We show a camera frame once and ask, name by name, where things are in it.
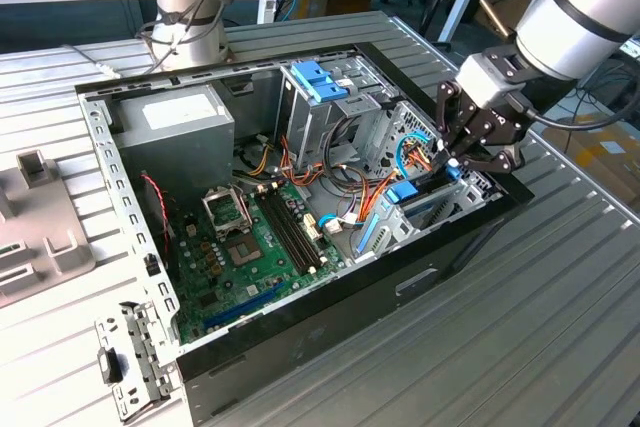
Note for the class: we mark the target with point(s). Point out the metal card retention bracket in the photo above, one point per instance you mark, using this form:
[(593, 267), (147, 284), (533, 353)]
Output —
[(145, 347)]

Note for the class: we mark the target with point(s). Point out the black case fan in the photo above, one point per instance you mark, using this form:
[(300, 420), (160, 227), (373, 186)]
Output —
[(155, 227)]

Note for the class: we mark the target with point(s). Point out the blue expansion slot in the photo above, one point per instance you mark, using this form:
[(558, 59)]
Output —
[(240, 308)]

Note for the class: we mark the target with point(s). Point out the metal optical drive cage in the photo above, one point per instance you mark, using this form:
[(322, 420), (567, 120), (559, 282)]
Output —
[(305, 127)]

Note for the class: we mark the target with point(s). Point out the hard disk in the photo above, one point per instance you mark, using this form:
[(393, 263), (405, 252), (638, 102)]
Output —
[(402, 193)]

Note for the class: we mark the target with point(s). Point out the blue plastic drive latch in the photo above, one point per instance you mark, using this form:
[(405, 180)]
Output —
[(320, 87)]

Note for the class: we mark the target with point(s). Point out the green RAM stick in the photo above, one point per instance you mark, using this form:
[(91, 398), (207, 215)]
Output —
[(10, 248)]

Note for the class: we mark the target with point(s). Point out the black open PC case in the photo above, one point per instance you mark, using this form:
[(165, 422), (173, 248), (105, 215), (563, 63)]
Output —
[(350, 327)]

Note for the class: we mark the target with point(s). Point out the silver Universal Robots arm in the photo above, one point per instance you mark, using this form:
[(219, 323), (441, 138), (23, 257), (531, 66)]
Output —
[(575, 17)]

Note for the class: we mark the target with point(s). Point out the yellow brown cardboard box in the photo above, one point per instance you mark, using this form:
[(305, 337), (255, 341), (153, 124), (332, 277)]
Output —
[(600, 167)]

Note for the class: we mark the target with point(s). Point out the green motherboard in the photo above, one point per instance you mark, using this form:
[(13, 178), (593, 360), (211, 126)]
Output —
[(225, 297)]

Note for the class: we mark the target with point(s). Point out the grey parts rack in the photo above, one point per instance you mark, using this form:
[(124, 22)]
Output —
[(45, 227)]

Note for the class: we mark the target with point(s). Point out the grey power supply unit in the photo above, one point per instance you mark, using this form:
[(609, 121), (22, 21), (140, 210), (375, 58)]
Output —
[(175, 147)]

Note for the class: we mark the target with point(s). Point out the CPU socket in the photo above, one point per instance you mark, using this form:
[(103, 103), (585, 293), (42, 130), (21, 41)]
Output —
[(242, 252)]

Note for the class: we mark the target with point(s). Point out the metal disk bay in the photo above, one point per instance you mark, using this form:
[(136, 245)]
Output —
[(400, 227)]

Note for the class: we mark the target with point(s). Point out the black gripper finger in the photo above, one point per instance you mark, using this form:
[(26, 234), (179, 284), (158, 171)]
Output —
[(447, 107), (495, 162)]

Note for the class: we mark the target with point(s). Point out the black RAM slot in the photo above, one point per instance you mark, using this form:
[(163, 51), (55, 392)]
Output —
[(281, 229), (294, 229), (287, 229), (300, 229)]

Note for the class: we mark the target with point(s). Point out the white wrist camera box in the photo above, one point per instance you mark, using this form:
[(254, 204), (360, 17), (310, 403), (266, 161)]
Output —
[(482, 79)]

